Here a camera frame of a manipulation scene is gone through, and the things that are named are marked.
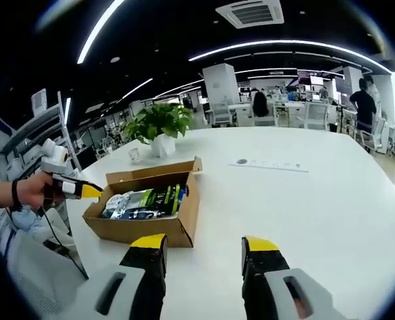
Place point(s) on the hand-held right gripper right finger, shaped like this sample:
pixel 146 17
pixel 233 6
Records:
pixel 317 300

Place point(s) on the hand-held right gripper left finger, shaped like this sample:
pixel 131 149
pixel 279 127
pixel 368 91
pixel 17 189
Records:
pixel 84 300

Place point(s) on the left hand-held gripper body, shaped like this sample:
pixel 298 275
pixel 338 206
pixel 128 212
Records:
pixel 52 160

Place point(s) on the white silver packet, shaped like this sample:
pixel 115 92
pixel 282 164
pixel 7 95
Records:
pixel 119 203

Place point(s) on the brown cardboard shoe box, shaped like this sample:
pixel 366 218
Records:
pixel 144 230

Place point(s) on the green black foil packet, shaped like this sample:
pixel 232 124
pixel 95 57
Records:
pixel 160 198

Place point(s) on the person's left hand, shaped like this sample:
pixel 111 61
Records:
pixel 34 191

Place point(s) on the shelf rack with white bins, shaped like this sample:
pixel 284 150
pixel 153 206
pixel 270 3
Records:
pixel 37 126

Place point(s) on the grey mesh chair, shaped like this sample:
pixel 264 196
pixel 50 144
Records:
pixel 40 283

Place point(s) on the black wristband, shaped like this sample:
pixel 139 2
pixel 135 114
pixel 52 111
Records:
pixel 15 193

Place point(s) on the patterned white paper cup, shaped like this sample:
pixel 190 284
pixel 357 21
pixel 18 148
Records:
pixel 134 156

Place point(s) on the green potted plant white pot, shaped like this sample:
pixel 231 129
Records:
pixel 160 121

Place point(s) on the clear strip with dark disc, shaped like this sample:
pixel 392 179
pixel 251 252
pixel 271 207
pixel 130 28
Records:
pixel 267 165

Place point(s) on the group of white office chairs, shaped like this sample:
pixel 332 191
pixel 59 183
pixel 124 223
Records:
pixel 317 113

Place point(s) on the ceiling air vent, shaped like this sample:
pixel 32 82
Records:
pixel 250 13

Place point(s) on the ceiling light strips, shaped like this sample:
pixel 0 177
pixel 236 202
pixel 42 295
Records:
pixel 283 42

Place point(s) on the wall display screen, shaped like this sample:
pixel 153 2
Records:
pixel 315 80

